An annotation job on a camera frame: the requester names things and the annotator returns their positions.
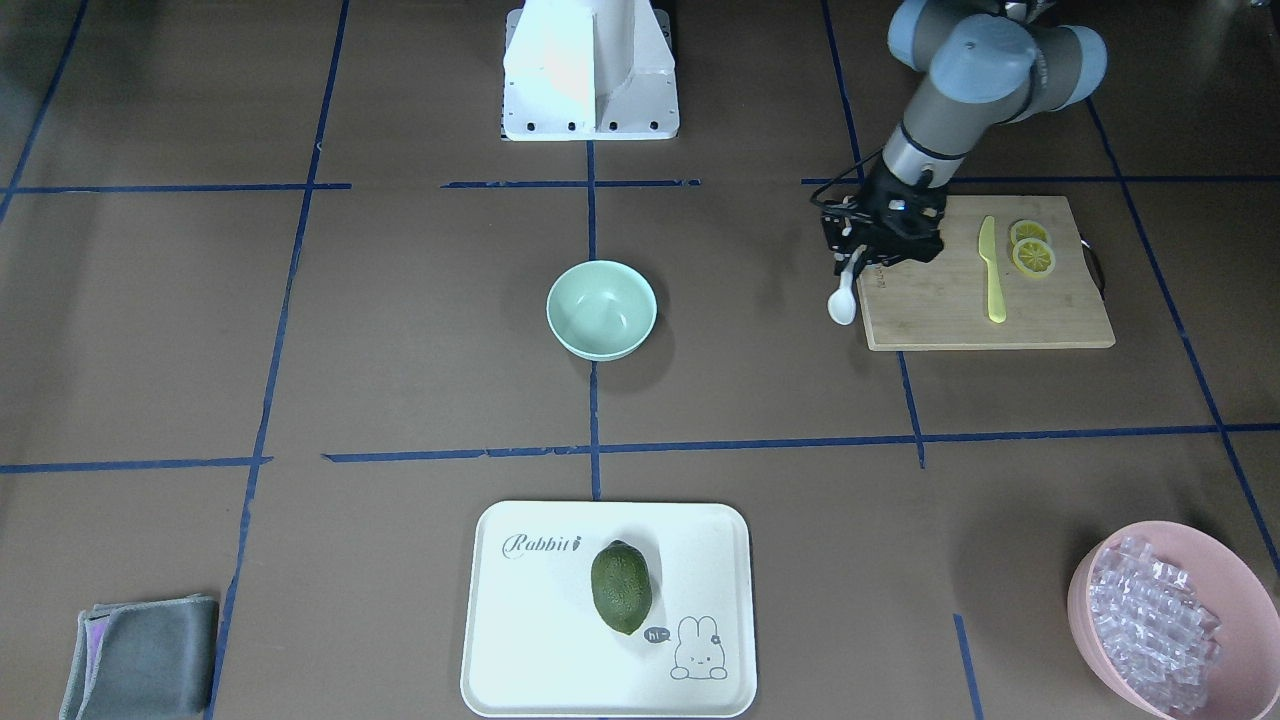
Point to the lower lemon slice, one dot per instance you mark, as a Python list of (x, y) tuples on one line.
[(1028, 229)]

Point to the metal cutting board handle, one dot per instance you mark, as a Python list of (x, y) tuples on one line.
[(1094, 267)]

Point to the green avocado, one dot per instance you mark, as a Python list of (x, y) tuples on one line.
[(621, 588)]

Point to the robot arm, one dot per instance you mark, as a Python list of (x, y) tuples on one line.
[(983, 64)]

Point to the bamboo cutting board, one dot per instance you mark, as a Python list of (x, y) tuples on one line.
[(942, 305)]

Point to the green bowl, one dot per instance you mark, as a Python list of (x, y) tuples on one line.
[(601, 310)]

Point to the yellow plastic knife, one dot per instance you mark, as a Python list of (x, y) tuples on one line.
[(995, 303)]

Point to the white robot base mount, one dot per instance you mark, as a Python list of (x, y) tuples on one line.
[(590, 71)]

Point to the white rabbit tray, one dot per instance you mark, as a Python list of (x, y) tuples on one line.
[(535, 646)]

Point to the grey folded cloth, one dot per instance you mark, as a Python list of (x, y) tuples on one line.
[(143, 660)]

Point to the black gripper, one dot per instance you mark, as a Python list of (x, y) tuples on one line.
[(876, 203)]

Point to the white plastic spoon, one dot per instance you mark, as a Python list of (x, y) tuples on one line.
[(842, 304)]

